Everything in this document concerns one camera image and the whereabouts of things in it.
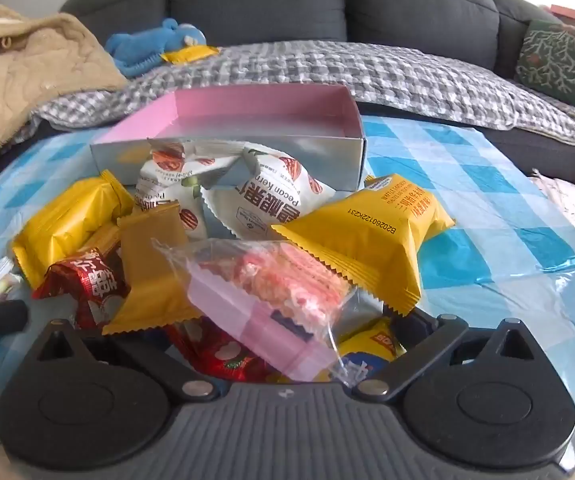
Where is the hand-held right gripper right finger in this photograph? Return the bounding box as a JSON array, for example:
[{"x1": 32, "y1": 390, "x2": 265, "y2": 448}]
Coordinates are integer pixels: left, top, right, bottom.
[{"x1": 351, "y1": 310, "x2": 536, "y2": 402}]

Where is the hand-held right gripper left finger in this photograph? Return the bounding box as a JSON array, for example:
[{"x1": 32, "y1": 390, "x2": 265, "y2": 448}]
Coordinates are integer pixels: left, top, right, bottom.
[{"x1": 36, "y1": 320, "x2": 219, "y2": 402}]

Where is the small clear candy packet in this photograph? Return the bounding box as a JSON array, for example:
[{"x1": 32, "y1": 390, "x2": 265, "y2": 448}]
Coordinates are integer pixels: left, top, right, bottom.
[{"x1": 0, "y1": 257, "x2": 24, "y2": 306}]

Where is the yellow and blue snack packet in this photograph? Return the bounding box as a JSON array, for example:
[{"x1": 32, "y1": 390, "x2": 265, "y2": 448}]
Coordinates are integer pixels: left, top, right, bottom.
[{"x1": 317, "y1": 317, "x2": 404, "y2": 387}]

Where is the red snack packet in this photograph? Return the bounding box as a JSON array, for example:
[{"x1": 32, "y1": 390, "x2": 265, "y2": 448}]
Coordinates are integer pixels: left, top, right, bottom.
[
  {"x1": 32, "y1": 247, "x2": 131, "y2": 331},
  {"x1": 166, "y1": 317, "x2": 291, "y2": 387}
]

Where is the golden brown snack packet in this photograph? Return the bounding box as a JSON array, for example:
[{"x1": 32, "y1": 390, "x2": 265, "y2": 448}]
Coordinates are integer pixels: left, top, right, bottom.
[{"x1": 101, "y1": 200, "x2": 204, "y2": 337}]

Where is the glossy yellow snack packet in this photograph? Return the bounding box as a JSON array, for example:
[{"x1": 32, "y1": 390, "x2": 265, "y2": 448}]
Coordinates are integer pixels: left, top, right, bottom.
[{"x1": 11, "y1": 170, "x2": 136, "y2": 291}]

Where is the clear pink wafer packet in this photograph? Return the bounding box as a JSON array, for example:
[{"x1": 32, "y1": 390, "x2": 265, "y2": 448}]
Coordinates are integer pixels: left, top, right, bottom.
[{"x1": 151, "y1": 237, "x2": 359, "y2": 384}]

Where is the large yellow snack packet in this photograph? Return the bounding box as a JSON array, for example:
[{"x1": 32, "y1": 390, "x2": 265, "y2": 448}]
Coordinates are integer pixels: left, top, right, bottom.
[{"x1": 271, "y1": 173, "x2": 457, "y2": 317}]

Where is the white nut snack packet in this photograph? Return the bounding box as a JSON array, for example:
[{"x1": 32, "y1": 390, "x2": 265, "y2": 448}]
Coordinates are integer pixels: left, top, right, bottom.
[
  {"x1": 201, "y1": 142, "x2": 337, "y2": 242},
  {"x1": 134, "y1": 139, "x2": 216, "y2": 242}
]

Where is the pink cardboard box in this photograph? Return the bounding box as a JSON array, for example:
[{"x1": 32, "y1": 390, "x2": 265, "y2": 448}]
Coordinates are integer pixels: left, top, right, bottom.
[{"x1": 90, "y1": 83, "x2": 368, "y2": 193}]

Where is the blue checked tablecloth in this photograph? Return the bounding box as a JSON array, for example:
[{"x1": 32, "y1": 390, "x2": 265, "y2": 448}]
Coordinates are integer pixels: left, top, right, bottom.
[{"x1": 0, "y1": 114, "x2": 575, "y2": 480}]

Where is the beige quilted blanket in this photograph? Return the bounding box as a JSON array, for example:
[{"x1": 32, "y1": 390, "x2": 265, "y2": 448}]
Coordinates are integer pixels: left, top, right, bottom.
[{"x1": 0, "y1": 4, "x2": 129, "y2": 196}]

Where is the grey checked blanket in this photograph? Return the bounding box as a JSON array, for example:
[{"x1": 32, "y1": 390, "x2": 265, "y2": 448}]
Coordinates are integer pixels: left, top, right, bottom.
[{"x1": 14, "y1": 40, "x2": 575, "y2": 159}]

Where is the blue plush toy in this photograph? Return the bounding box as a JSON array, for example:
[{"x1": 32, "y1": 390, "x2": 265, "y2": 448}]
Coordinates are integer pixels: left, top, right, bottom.
[{"x1": 104, "y1": 18, "x2": 209, "y2": 79}]

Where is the yellow packet on sofa blanket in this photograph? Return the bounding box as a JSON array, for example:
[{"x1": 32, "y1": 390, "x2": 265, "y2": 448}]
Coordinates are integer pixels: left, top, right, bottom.
[{"x1": 161, "y1": 44, "x2": 221, "y2": 65}]

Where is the green branch-print cushion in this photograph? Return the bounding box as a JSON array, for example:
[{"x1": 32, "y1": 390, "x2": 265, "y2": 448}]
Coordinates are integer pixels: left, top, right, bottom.
[{"x1": 514, "y1": 20, "x2": 575, "y2": 119}]

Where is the dark grey sofa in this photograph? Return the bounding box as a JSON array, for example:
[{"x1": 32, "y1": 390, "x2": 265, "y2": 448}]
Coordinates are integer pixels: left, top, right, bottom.
[{"x1": 60, "y1": 0, "x2": 575, "y2": 186}]

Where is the red box on shelf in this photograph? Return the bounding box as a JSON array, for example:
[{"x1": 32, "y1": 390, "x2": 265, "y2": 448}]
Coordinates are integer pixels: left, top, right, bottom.
[{"x1": 549, "y1": 4, "x2": 575, "y2": 27}]

